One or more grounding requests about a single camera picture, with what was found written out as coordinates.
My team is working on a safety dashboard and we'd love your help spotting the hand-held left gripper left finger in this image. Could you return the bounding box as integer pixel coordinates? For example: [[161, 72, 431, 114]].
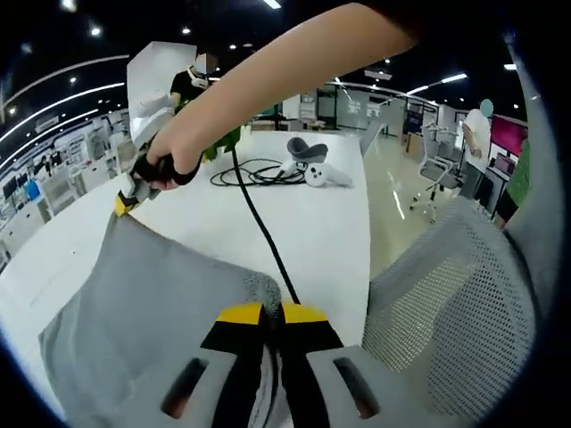
[[159, 301, 269, 428]]

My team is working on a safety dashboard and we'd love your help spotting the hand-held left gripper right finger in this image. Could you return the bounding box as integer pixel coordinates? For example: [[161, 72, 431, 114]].
[[279, 302, 387, 428]]

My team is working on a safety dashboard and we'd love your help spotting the grey towel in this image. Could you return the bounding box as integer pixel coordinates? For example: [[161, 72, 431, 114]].
[[37, 212, 283, 428]]

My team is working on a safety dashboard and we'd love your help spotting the person's right hand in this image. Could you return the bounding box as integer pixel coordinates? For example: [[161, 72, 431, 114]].
[[143, 128, 203, 193]]

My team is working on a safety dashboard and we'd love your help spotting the white square pillar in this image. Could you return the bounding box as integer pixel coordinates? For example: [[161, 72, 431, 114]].
[[126, 41, 198, 108]]

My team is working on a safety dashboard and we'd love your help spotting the green potted plant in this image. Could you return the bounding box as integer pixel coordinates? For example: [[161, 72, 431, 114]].
[[175, 98, 244, 162]]

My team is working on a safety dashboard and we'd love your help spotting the grey mesh office chair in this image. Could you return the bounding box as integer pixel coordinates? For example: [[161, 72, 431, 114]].
[[360, 195, 539, 428]]

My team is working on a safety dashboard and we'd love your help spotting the white plug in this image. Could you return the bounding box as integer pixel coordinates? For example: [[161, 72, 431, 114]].
[[277, 160, 309, 176]]

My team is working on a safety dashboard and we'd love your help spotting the white handheld controller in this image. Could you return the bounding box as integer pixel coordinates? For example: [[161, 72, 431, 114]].
[[304, 163, 354, 188]]

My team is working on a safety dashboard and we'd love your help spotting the white office chair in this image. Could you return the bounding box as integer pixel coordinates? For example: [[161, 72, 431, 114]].
[[409, 128, 466, 225]]

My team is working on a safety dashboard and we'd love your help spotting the pink display screen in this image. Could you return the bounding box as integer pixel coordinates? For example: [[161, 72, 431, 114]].
[[489, 114, 529, 158]]

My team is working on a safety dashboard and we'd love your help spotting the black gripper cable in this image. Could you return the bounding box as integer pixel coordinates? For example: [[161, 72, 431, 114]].
[[230, 145, 301, 305]]

